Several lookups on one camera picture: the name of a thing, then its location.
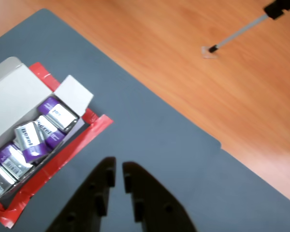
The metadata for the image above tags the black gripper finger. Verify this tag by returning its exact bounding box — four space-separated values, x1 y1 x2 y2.
122 161 198 232
47 156 117 232

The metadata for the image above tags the silver purple Bexel 9V battery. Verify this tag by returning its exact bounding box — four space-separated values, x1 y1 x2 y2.
34 115 66 148
0 158 18 197
37 96 80 133
14 121 49 164
0 144 35 181

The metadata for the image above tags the white cardboard battery box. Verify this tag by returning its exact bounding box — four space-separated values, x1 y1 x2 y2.
0 57 94 205

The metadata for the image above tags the grey table mat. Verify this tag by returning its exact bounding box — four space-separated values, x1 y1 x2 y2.
0 8 290 232

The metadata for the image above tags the clear tape patch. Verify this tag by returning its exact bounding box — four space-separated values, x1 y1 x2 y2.
201 45 219 59

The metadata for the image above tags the silver black tripod leg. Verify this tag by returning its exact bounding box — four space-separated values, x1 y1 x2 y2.
208 0 290 54

